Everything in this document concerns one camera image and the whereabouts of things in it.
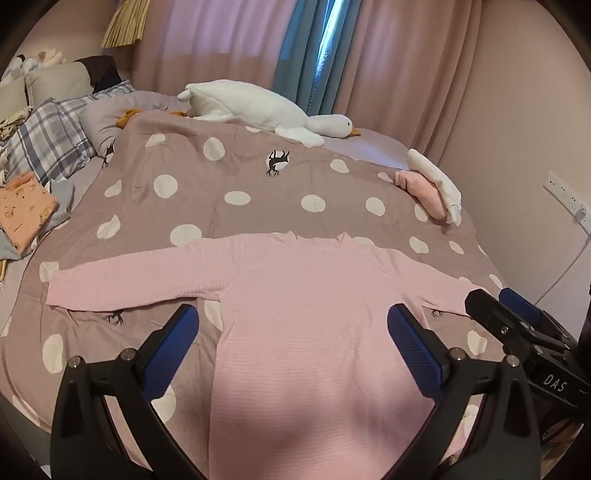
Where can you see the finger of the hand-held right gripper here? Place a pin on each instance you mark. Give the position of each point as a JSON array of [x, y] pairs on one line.
[[489, 314], [521, 307]]

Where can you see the grey quilted pillow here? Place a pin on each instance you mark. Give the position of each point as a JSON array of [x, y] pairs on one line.
[[101, 115]]

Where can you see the white goose plush toy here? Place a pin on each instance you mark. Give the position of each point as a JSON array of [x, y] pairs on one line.
[[244, 104]]

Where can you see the beige pillow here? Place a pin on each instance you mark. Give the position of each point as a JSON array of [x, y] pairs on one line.
[[55, 81]]

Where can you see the folded pink garment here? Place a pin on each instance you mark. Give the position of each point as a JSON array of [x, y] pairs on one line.
[[425, 194]]

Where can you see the white plush toys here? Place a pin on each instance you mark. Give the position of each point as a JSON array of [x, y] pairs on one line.
[[44, 57]]

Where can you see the pink curtain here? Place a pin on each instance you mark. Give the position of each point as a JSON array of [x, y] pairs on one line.
[[207, 41], [406, 69]]

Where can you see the folded white garment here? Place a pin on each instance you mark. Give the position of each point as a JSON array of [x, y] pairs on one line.
[[438, 180]]

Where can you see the brown polka dot blanket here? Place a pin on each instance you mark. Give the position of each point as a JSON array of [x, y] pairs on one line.
[[258, 175]]

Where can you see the pink striped long-sleeve shirt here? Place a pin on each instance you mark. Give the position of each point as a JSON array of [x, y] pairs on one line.
[[300, 323]]

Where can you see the brown plush piece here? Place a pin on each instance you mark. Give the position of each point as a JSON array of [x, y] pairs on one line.
[[125, 117]]

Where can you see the white wall socket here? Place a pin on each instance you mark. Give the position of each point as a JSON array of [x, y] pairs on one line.
[[561, 189]]

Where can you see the blue curtain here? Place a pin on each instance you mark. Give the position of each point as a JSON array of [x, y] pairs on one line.
[[304, 46]]

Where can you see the patterned beige cloth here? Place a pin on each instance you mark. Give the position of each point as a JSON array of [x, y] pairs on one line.
[[14, 122]]

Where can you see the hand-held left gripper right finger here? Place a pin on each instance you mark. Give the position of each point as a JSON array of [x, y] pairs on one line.
[[413, 346]]

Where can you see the orange printed folded cloth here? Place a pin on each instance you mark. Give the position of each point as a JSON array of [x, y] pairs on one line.
[[23, 207]]

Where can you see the blue plaid pillow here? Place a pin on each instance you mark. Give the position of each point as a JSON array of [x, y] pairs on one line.
[[51, 134]]

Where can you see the dark clothing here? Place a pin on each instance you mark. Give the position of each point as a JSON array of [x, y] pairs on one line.
[[104, 71]]

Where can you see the straw fan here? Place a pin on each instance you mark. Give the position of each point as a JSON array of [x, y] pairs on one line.
[[122, 27]]

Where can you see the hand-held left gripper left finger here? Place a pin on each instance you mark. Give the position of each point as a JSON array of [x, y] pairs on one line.
[[173, 341]]

